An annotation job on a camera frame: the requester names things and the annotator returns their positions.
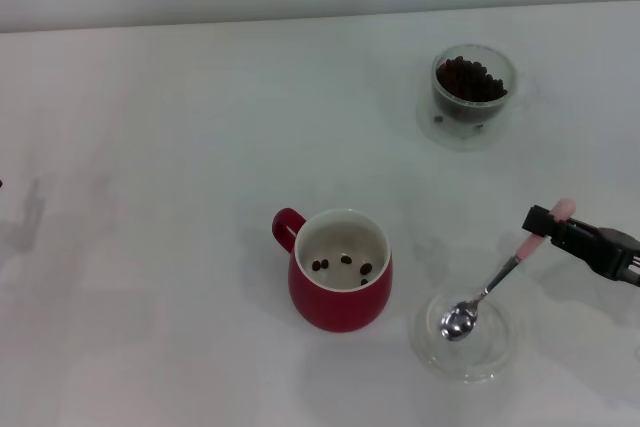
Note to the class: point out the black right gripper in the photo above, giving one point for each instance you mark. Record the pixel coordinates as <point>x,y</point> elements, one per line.
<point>595,252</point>

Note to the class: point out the double-walled glass cup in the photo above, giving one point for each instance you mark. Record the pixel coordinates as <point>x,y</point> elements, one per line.
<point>506,67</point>

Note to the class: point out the coffee bean pile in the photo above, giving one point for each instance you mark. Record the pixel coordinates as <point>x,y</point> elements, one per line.
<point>470,82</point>

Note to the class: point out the clear glass saucer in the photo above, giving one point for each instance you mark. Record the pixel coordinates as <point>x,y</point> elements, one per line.
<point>480,352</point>
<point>465,139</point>

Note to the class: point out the red ceramic mug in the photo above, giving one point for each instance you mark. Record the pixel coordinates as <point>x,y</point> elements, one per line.
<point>340,309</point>

